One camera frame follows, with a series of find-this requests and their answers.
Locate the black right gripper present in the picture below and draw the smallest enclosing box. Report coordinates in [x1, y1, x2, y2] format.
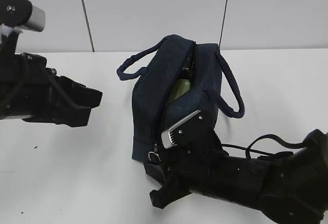
[143, 131, 226, 208]

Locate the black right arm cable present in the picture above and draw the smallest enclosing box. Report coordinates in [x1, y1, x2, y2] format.
[220, 134, 305, 158]

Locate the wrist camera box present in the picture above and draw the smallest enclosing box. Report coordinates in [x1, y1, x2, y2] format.
[1, 0, 46, 32]
[161, 110, 213, 149]

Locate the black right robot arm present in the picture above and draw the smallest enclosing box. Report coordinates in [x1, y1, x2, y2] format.
[144, 130, 327, 223]

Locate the dark navy insulated lunch bag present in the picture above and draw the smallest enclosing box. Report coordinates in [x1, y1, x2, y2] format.
[116, 34, 244, 162]

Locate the green lidded glass lunch box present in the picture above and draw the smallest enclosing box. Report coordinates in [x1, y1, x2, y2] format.
[166, 78, 192, 105]

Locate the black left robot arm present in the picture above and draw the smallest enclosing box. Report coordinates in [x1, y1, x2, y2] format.
[1, 53, 103, 128]

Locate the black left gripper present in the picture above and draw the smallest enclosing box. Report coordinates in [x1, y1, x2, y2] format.
[20, 53, 103, 127]

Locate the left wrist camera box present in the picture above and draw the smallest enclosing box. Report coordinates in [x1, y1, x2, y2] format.
[1, 0, 46, 32]

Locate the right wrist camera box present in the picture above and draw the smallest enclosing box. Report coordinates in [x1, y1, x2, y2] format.
[161, 110, 213, 149]

